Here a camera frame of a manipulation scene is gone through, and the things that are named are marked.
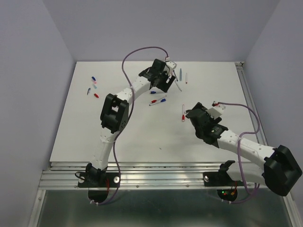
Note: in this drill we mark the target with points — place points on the aluminium rail frame front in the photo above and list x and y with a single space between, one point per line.
154 194

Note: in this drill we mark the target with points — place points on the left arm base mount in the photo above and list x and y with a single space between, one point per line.
102 186

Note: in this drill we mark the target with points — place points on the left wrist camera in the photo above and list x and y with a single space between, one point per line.
171 65

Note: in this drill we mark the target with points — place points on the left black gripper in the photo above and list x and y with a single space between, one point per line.
164 86

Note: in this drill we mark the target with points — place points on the aluminium rail right side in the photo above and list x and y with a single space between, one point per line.
256 122

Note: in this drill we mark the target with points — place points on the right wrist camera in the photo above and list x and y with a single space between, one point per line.
216 110

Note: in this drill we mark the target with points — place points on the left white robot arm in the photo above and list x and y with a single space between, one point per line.
115 112

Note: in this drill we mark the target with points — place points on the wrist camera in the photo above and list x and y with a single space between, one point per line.
171 65
216 110

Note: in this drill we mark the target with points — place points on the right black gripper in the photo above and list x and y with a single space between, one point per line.
199 105

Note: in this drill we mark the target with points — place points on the light blue transparent pen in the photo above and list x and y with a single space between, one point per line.
180 74

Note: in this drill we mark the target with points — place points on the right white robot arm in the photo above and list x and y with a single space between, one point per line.
276 168

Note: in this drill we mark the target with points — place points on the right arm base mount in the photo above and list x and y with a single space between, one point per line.
227 187

